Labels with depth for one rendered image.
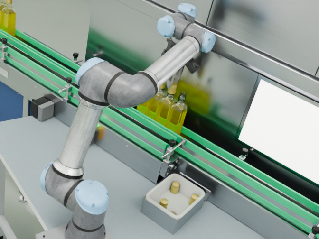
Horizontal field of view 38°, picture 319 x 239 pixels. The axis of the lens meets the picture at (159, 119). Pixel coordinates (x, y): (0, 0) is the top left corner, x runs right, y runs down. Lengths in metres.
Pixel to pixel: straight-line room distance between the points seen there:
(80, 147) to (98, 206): 0.21
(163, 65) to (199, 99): 0.57
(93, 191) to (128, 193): 0.40
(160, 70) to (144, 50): 0.70
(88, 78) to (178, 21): 0.44
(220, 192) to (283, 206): 0.27
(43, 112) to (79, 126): 0.73
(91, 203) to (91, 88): 0.39
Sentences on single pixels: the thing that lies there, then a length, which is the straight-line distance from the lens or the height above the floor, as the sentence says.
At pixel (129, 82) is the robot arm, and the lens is 1.46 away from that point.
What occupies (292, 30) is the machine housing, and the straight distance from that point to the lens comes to 1.85.
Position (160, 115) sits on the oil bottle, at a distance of 2.05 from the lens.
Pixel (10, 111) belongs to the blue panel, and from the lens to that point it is 2.67.
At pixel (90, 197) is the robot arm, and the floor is 0.99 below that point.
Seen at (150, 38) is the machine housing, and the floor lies 1.23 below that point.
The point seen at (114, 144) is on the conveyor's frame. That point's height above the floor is 0.82.
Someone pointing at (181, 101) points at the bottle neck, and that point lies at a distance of 1.97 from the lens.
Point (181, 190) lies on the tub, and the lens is 2.02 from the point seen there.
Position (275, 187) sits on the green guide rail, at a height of 0.94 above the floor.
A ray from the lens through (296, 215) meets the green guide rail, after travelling 1.92.
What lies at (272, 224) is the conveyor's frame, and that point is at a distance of 1.96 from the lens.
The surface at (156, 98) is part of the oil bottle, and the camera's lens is 2.02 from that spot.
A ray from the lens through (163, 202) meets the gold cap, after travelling 1.90.
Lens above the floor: 2.11
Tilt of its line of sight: 33 degrees down
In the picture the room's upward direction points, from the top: 14 degrees clockwise
